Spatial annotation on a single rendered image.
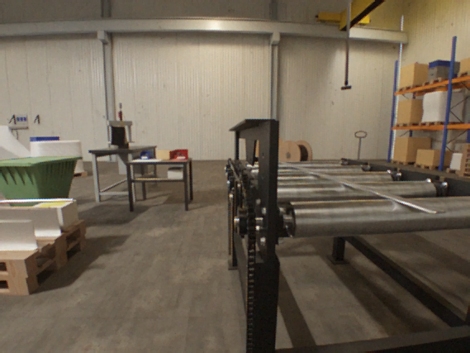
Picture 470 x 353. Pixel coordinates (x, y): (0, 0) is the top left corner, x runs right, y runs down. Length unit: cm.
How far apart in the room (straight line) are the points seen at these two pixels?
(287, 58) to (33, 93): 1204
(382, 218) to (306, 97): 1148
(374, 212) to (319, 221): 18
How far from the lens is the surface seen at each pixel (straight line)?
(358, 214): 79
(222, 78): 1159
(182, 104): 1149
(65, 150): 766
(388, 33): 1415
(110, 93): 1229
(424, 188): 135
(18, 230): 237
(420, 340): 129
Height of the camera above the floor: 112
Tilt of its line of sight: 10 degrees down
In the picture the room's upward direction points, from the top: straight up
